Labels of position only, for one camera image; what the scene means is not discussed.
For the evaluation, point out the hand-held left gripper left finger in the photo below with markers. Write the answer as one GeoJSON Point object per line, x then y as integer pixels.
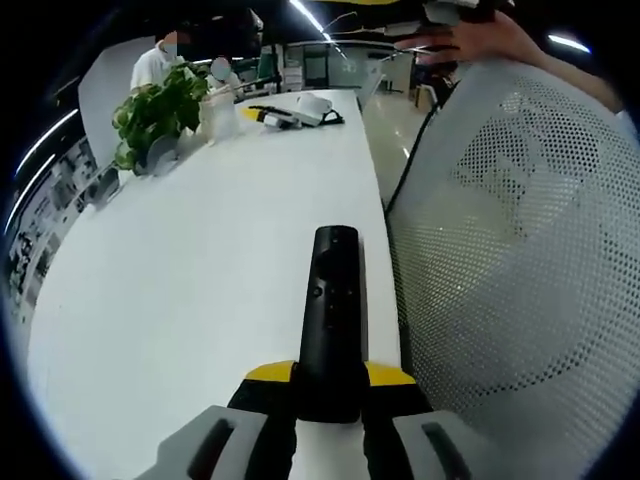
{"type": "Point", "coordinates": [235, 440]}

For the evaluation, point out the spare white hand-held gripper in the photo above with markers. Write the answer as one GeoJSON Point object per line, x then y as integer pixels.
{"type": "Point", "coordinates": [305, 111]}

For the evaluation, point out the person's right hand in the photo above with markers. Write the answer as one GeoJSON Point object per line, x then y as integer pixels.
{"type": "Point", "coordinates": [495, 40]}

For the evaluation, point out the clear plastic container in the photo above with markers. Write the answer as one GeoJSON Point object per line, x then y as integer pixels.
{"type": "Point", "coordinates": [220, 120]}

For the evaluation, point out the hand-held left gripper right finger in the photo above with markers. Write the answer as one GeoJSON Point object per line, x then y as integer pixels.
{"type": "Point", "coordinates": [415, 445]}

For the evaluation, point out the black remote control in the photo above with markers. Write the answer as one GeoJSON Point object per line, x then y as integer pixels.
{"type": "Point", "coordinates": [332, 325]}

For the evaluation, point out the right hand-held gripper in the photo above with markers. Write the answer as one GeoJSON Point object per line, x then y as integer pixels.
{"type": "Point", "coordinates": [450, 11]}

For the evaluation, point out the wall display panels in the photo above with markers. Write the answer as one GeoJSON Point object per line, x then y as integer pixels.
{"type": "Point", "coordinates": [55, 200]}

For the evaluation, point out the ceiling light strips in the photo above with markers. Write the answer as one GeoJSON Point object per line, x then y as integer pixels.
{"type": "Point", "coordinates": [320, 25]}

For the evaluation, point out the white mesh office chair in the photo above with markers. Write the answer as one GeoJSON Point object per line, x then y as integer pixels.
{"type": "Point", "coordinates": [525, 250]}

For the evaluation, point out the green plant in grey pot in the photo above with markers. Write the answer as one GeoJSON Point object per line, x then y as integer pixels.
{"type": "Point", "coordinates": [155, 112]}

